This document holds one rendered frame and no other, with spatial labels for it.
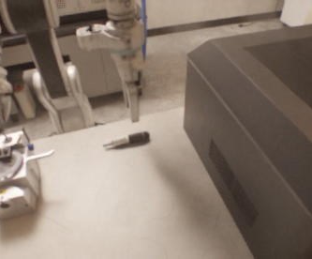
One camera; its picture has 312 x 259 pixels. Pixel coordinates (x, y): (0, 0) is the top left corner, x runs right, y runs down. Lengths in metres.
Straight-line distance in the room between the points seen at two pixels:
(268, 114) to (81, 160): 0.51
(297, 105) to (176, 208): 0.35
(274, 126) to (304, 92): 0.09
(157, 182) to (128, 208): 0.10
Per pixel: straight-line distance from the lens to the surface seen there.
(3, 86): 1.35
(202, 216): 0.65
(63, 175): 0.75
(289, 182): 0.43
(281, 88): 0.50
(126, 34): 0.56
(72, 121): 1.74
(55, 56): 1.34
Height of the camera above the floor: 1.47
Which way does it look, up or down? 44 degrees down
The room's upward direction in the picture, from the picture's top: 2 degrees counter-clockwise
